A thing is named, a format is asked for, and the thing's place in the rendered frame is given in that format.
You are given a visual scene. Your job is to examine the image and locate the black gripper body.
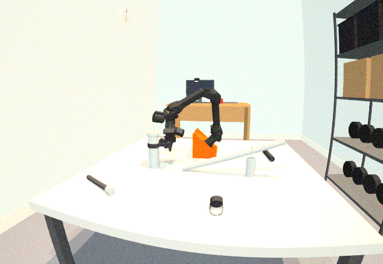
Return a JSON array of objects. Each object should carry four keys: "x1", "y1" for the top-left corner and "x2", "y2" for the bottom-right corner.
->
[{"x1": 163, "y1": 123, "x2": 175, "y2": 136}]

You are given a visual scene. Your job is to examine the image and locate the long white cylindrical rail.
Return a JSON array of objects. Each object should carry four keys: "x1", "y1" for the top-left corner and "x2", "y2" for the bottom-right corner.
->
[{"x1": 182, "y1": 138, "x2": 285, "y2": 171}]

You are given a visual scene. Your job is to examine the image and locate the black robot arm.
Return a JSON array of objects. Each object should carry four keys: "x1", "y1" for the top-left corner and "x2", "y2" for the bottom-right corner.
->
[{"x1": 152, "y1": 88, "x2": 223, "y2": 147}]

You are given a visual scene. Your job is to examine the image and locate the white post with cap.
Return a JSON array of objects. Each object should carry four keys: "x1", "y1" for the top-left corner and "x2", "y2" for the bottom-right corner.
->
[{"x1": 147, "y1": 131, "x2": 160, "y2": 169}]

